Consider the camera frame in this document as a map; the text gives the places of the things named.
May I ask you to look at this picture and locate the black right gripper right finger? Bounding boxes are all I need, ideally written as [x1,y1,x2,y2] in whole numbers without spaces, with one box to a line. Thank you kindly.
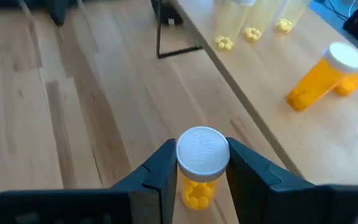
[226,138,323,224]

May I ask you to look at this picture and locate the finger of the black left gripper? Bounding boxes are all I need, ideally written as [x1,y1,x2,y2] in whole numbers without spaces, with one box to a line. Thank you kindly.
[43,0,71,27]

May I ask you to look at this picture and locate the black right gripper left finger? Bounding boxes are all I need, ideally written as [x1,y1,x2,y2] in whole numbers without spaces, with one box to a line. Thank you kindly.
[109,139,178,224]

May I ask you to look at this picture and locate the orange pill vial white cap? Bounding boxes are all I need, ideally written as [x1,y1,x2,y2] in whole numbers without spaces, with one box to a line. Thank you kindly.
[175,125,231,212]
[333,43,358,98]
[285,42,358,113]

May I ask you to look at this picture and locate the pale yellow pill vial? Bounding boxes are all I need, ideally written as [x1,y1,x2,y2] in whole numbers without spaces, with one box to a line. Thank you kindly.
[273,0,313,34]
[214,0,257,52]
[242,0,284,44]

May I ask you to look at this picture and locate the wooden shelf black metal legs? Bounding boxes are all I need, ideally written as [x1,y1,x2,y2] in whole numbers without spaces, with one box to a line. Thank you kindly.
[150,0,358,187]

